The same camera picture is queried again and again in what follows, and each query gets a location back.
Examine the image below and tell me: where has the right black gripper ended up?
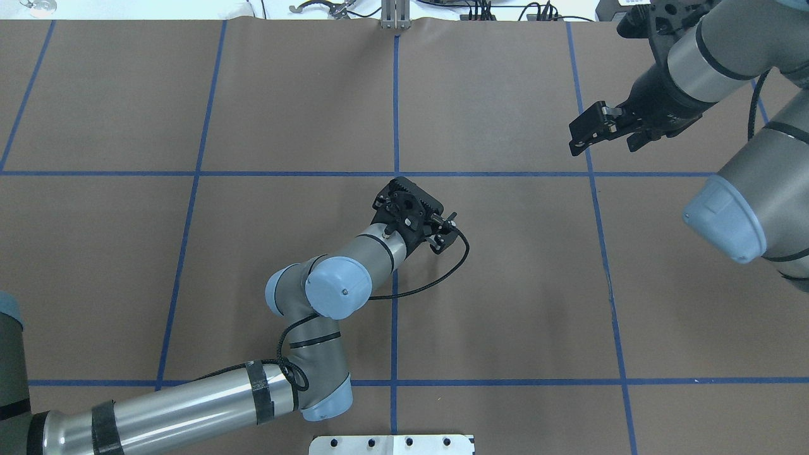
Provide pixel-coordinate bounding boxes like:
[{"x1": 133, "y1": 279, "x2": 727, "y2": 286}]
[{"x1": 569, "y1": 66, "x2": 704, "y2": 157}]

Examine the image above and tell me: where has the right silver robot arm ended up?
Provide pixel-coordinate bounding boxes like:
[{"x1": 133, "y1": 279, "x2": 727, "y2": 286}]
[{"x1": 569, "y1": 1, "x2": 808, "y2": 292}]

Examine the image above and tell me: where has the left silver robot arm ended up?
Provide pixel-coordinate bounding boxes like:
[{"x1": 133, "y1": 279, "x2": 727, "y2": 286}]
[{"x1": 2, "y1": 224, "x2": 413, "y2": 454}]

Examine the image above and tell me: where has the black box white label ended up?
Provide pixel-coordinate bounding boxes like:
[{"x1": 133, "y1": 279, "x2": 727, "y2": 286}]
[{"x1": 595, "y1": 0, "x2": 651, "y2": 22}]

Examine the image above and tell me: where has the clear tape roll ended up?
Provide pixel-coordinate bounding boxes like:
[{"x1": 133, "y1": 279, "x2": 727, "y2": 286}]
[{"x1": 19, "y1": 0, "x2": 58, "y2": 18}]

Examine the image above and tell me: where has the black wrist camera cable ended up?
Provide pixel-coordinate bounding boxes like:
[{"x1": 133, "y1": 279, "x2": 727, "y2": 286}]
[{"x1": 747, "y1": 68, "x2": 772, "y2": 141}]

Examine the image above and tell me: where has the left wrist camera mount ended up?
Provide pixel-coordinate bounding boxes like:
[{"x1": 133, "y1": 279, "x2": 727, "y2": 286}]
[{"x1": 372, "y1": 176, "x2": 459, "y2": 257}]

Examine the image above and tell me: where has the aluminium frame post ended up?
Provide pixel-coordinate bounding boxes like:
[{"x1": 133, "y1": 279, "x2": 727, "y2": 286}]
[{"x1": 379, "y1": 0, "x2": 412, "y2": 30}]

